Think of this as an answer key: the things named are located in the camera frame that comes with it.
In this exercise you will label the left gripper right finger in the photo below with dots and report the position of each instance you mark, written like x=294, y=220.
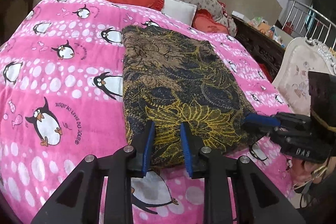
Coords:
x=236, y=190

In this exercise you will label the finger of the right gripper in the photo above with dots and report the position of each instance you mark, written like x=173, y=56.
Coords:
x=261, y=120

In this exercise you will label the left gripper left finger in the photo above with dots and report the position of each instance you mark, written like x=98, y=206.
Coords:
x=78, y=198

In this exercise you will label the brown floral patterned garment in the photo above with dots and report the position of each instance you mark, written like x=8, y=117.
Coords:
x=169, y=78

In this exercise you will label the operator right hand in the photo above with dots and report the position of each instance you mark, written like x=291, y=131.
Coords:
x=305, y=172

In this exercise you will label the dark carved wooden headboard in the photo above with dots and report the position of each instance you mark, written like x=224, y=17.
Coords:
x=265, y=51

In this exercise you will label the white upholstered chair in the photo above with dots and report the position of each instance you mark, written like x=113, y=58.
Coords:
x=301, y=56

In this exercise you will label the pink penguin blanket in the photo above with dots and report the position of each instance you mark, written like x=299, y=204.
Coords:
x=52, y=114

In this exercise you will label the metal stair railing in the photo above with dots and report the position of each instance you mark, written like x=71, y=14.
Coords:
x=301, y=20

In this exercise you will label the small red heart pillow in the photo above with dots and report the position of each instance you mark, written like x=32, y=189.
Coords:
x=203, y=21

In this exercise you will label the white square pillow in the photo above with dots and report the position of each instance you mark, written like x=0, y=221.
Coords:
x=179, y=10

